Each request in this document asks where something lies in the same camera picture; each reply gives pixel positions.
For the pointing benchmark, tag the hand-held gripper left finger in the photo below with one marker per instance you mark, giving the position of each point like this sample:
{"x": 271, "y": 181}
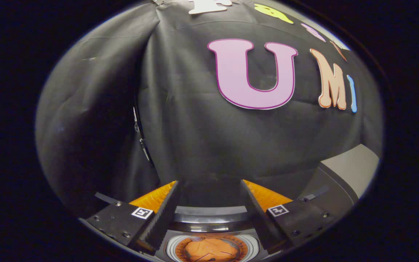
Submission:
{"x": 164, "y": 218}

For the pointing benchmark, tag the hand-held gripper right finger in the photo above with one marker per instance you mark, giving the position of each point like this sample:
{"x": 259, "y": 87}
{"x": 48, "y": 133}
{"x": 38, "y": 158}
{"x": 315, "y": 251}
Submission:
{"x": 258, "y": 218}

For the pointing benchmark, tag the grey washing machine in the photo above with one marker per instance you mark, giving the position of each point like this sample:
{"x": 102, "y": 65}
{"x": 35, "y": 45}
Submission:
{"x": 213, "y": 218}

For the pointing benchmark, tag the dark washing machine lid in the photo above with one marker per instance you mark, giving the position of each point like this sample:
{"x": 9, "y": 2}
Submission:
{"x": 213, "y": 193}

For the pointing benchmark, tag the orange shirt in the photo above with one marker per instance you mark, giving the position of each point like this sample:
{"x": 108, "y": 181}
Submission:
{"x": 209, "y": 249}

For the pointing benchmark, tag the black backdrop cloth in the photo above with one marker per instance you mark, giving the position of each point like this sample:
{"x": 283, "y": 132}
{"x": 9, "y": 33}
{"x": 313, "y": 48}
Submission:
{"x": 195, "y": 138}

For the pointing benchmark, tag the white cabinet with grey top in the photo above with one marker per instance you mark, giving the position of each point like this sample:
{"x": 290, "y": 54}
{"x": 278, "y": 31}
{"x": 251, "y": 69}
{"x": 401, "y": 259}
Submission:
{"x": 351, "y": 171}

